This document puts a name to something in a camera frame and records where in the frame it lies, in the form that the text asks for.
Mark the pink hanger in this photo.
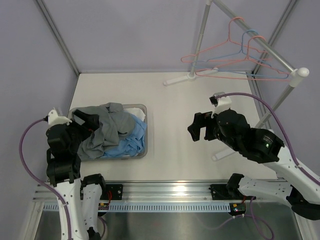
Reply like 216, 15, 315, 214
201, 34, 291, 75
180, 16, 272, 65

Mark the grey transparent plastic bin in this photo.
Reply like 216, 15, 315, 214
68, 102, 147, 161

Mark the white slotted cable duct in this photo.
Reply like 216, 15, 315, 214
42, 202, 232, 213

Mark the aluminium mounting rail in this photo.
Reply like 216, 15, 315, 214
32, 181, 291, 202

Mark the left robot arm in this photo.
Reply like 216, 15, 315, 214
46, 109, 108, 240

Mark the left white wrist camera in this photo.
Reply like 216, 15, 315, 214
46, 108, 72, 127

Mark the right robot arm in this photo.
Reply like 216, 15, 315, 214
187, 109, 320, 221

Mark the white shirt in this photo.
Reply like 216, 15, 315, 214
124, 107, 147, 157

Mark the grey shirt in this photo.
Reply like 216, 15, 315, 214
75, 102, 136, 161

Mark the white clothes rack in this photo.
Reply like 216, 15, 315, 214
162, 0, 310, 161

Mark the blue shirt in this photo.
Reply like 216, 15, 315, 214
102, 108, 147, 158

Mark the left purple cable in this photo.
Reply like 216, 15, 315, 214
19, 118, 108, 240

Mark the aluminium frame post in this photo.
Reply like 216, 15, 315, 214
33, 0, 81, 78
268, 0, 300, 47

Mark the blue wire hanger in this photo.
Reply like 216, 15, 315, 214
191, 30, 290, 82

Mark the left aluminium frame post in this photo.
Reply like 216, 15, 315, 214
33, 0, 81, 78

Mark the right aluminium frame post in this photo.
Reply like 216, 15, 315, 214
268, 0, 300, 47

